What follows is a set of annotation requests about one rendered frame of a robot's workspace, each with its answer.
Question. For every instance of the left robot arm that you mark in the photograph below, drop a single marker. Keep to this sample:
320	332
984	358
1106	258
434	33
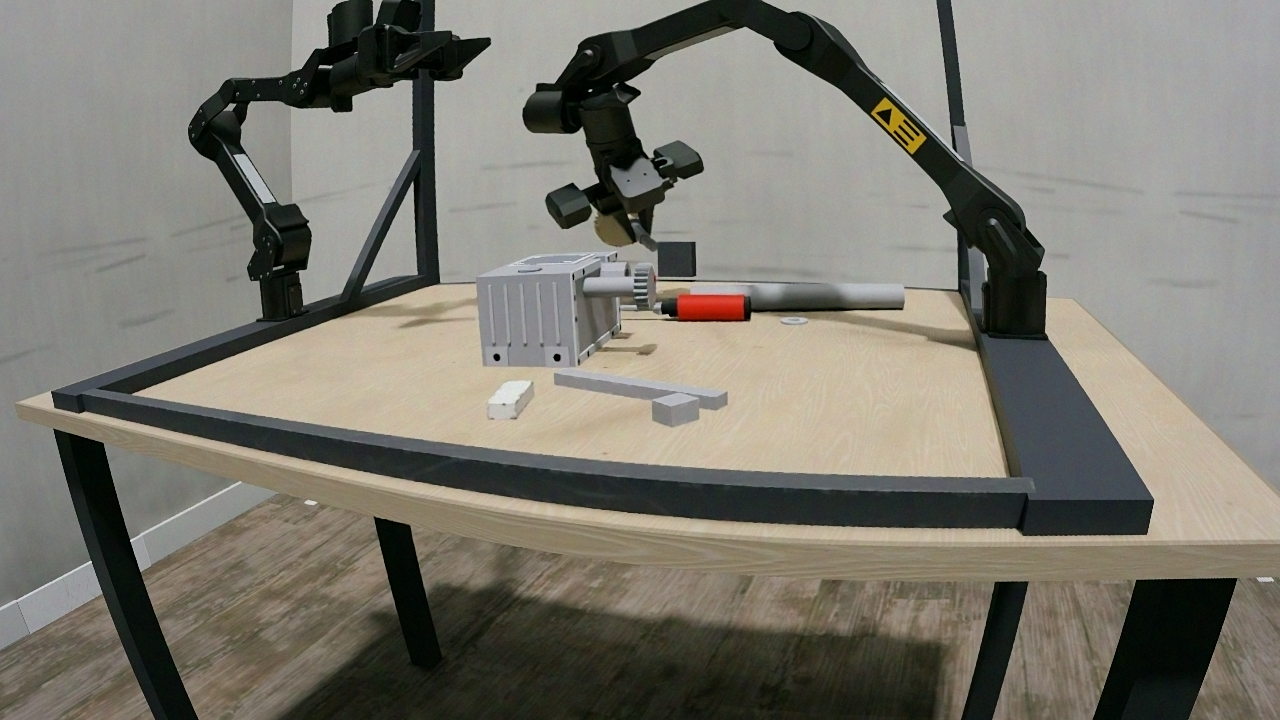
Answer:
1012	308

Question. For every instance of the grey camshaft with large gear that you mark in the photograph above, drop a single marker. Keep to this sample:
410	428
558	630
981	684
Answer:
609	231

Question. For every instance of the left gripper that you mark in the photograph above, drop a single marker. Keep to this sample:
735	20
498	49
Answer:
569	206

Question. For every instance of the red-handled screwdriver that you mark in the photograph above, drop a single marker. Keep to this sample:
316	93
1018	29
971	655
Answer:
707	307

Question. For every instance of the white rectangular block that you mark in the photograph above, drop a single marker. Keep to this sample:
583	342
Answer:
510	400

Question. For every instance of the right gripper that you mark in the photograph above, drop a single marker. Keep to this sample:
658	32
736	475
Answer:
399	50

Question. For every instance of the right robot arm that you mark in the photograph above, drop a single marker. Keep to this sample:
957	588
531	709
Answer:
280	234

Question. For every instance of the dark grey rail border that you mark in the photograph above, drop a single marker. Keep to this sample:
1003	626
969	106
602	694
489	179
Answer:
1075	478

